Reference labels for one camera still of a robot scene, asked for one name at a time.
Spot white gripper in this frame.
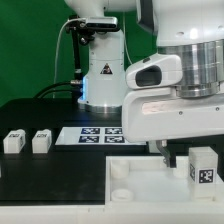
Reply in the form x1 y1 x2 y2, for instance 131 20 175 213
122 88 224 168

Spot white square tabletop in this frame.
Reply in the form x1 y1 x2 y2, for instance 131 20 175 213
104 154 224 205

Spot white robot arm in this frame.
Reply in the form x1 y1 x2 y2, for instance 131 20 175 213
64 0 224 142

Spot white sheet with markers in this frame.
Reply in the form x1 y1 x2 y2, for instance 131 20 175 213
54 126 147 146

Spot white front rail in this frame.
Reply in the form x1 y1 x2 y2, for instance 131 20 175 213
0 203 224 224

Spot black base cables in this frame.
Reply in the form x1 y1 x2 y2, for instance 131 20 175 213
33 79 83 100

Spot black camera on stand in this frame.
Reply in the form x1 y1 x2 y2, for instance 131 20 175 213
66 17 119 32

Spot grey camera cable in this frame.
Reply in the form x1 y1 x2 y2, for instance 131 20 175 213
52 17 87 100

